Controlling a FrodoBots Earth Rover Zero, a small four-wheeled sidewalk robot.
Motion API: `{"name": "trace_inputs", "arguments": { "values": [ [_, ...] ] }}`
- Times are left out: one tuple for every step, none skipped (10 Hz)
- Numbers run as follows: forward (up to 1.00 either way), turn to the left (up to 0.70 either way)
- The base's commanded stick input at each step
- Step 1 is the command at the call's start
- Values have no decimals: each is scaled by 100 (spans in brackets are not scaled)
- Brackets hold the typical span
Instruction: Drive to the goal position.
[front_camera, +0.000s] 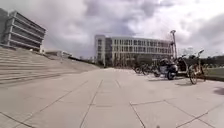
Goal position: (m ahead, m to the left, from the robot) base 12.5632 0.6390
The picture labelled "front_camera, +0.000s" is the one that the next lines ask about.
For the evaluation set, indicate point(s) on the tall pole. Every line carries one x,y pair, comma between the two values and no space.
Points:
173,41

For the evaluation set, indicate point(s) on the low pale building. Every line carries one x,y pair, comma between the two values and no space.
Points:
58,53

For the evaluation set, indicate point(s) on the grass area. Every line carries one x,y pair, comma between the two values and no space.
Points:
216,71

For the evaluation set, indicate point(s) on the grey building with balconies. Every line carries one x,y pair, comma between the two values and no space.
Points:
23,33

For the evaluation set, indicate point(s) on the grey stone slab plaza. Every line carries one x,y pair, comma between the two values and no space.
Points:
110,100

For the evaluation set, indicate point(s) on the row of trees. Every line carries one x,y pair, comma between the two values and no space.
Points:
215,60

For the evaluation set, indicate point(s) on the row of parked bicycles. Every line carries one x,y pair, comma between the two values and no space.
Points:
176,68

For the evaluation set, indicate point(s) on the wide stone steps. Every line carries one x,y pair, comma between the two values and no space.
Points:
23,65

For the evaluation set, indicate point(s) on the white multi-storey building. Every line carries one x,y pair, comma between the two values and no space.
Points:
133,48

